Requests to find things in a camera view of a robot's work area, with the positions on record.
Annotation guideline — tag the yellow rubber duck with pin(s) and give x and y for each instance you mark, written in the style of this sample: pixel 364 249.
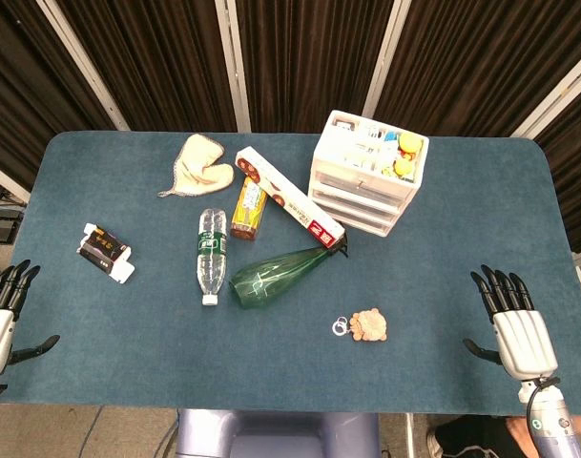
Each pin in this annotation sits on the yellow rubber duck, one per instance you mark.
pixel 404 167
pixel 410 142

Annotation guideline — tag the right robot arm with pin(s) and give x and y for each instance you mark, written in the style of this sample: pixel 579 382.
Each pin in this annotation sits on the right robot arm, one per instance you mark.
pixel 552 429

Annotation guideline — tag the small black open carton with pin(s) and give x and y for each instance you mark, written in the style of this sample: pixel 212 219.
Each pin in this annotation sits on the small black open carton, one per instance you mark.
pixel 101 245

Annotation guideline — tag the cream knitted cloth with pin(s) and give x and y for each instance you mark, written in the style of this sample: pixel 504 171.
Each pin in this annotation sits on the cream knitted cloth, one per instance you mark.
pixel 199 167

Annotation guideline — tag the clear water bottle green label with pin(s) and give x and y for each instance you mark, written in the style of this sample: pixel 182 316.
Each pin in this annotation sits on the clear water bottle green label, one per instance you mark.
pixel 211 267

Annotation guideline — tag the green plastic spray bottle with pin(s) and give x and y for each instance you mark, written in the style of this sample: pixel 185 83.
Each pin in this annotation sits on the green plastic spray bottle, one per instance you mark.
pixel 271 276

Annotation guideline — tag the long white baking paper box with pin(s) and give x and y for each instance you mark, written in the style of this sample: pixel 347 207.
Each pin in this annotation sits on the long white baking paper box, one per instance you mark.
pixel 290 195

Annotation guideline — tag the white partition post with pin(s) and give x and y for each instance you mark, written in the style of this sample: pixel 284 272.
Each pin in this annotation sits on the white partition post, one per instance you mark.
pixel 233 67
pixel 82 64
pixel 554 93
pixel 386 57

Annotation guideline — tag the white plastic drawer organizer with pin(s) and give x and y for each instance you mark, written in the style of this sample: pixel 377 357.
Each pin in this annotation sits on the white plastic drawer organizer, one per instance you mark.
pixel 361 200

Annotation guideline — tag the blue-grey robot torso base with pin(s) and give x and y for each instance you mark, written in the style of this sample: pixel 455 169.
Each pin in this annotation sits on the blue-grey robot torso base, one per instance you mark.
pixel 271 434

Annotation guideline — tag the black equipment on floor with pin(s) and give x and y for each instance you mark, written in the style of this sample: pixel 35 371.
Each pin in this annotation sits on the black equipment on floor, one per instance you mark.
pixel 1 229

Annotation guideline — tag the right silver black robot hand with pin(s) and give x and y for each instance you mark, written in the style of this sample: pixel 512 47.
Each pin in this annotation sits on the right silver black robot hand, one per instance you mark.
pixel 526 341

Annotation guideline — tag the person's leg in black shorts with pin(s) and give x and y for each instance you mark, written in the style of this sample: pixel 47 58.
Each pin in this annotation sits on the person's leg in black shorts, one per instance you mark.
pixel 476 436

